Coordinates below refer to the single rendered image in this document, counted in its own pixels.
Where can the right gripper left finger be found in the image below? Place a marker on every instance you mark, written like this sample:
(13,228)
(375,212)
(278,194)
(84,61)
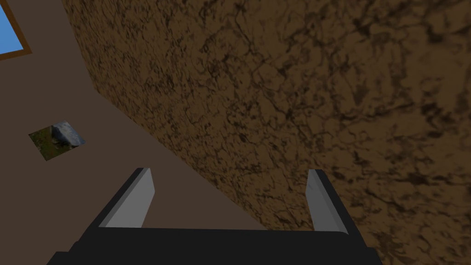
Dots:
(128,206)

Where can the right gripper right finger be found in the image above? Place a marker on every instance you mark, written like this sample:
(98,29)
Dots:
(325,206)

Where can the landscape picture on wall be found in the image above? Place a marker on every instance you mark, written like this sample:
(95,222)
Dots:
(57,140)

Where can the window with brown frame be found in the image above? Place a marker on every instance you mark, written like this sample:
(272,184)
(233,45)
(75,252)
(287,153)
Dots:
(7,33)

